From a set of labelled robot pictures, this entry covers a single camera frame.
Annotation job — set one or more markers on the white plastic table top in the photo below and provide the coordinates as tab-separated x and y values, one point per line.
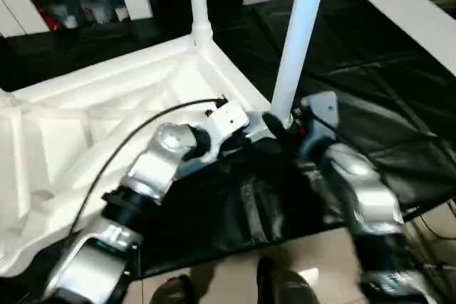
107	87

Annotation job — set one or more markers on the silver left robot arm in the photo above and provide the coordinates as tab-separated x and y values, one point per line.
153	168

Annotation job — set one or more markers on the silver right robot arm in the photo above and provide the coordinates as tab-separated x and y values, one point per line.
367	190

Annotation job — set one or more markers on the black padded work mat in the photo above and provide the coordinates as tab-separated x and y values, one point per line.
356	51

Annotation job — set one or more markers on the white flat board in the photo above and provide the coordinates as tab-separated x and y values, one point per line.
409	19

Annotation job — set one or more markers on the black metal stand foot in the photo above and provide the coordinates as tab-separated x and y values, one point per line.
424	211

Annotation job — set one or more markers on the small white jar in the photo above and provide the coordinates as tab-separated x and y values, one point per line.
121	14
70	21

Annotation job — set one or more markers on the red bottle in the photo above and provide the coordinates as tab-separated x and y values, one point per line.
46	17

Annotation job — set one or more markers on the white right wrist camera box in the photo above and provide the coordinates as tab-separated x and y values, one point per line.
322	106

